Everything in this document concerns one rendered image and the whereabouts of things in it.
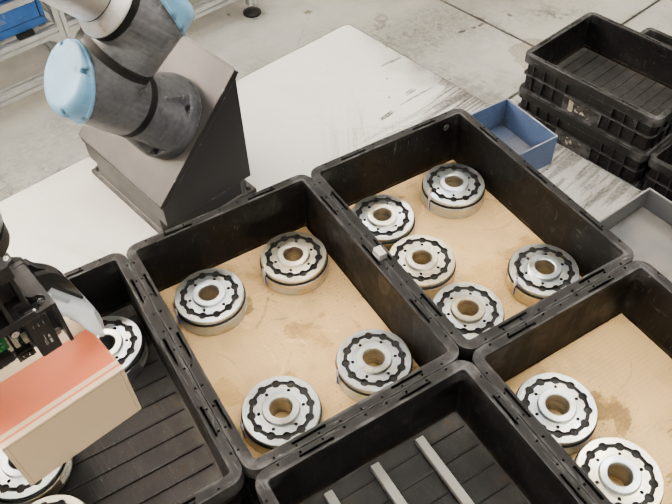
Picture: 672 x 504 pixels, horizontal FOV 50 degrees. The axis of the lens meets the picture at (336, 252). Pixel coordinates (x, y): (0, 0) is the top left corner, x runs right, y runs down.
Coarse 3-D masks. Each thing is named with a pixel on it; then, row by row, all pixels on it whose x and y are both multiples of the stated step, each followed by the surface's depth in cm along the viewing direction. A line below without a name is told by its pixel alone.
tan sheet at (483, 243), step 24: (384, 192) 124; (408, 192) 123; (432, 216) 119; (480, 216) 119; (504, 216) 119; (456, 240) 116; (480, 240) 116; (504, 240) 116; (528, 240) 115; (456, 264) 112; (480, 264) 112; (504, 264) 112; (504, 288) 109; (504, 312) 106
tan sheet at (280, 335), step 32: (256, 256) 115; (256, 288) 110; (320, 288) 110; (352, 288) 110; (256, 320) 106; (288, 320) 106; (320, 320) 106; (352, 320) 106; (224, 352) 103; (256, 352) 103; (288, 352) 103; (320, 352) 102; (224, 384) 99; (256, 384) 99; (320, 384) 99
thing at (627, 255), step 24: (432, 120) 120; (384, 144) 117; (504, 144) 116; (528, 168) 112; (552, 192) 108; (624, 264) 99; (408, 288) 97; (576, 288) 96; (432, 312) 94; (528, 312) 94; (456, 336) 92; (480, 336) 91
